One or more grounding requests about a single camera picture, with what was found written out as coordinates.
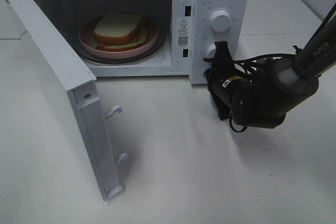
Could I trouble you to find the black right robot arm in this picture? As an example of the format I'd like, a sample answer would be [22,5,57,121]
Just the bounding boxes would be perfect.
[203,7,335,132]

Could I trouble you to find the upper white power knob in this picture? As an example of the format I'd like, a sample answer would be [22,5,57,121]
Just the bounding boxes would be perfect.
[210,9,232,33]

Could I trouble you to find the pink round plate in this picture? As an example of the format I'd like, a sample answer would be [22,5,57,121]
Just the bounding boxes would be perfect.
[78,17,162,60]

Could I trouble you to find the glass microwave turntable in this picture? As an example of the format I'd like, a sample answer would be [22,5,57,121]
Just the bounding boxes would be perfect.
[76,34,165,65]

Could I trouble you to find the white microwave door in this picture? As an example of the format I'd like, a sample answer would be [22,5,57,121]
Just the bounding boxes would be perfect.
[5,0,128,200]

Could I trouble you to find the white microwave oven body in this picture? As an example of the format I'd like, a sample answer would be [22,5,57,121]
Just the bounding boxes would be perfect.
[34,0,247,84]

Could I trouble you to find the white bread sandwich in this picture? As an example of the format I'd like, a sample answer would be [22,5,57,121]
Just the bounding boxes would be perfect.
[93,13,148,51]

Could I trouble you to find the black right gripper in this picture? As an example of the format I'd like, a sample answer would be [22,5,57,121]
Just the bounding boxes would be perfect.
[205,40,252,121]

